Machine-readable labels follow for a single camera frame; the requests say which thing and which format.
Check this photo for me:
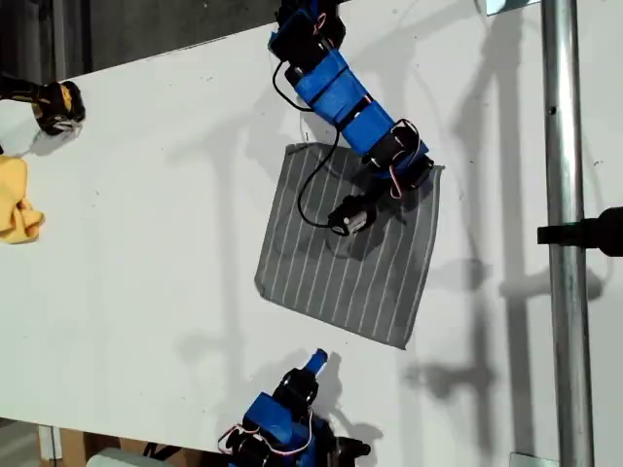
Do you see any grey striped towel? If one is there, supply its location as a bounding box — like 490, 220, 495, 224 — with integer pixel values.
253, 142, 446, 350

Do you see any black clamp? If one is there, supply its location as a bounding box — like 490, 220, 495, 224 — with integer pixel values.
536, 206, 623, 259

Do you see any brown cardboard box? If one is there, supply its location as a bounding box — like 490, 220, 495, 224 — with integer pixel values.
57, 426, 196, 467

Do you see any white plastic container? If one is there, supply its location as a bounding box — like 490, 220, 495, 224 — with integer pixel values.
86, 447, 147, 467

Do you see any white table leg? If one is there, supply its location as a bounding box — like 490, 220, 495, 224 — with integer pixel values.
38, 424, 63, 461

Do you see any yellow cloth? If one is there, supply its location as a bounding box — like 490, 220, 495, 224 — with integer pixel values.
0, 154, 47, 245

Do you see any black yellow power tool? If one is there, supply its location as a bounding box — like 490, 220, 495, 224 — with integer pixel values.
0, 72, 88, 138

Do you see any black camera box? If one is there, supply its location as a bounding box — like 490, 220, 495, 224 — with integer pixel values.
335, 434, 372, 459
327, 194, 379, 238

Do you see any black camera cable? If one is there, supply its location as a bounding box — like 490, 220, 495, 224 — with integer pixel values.
271, 57, 343, 230

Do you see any steel post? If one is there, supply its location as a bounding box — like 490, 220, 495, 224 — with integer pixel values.
540, 0, 598, 467

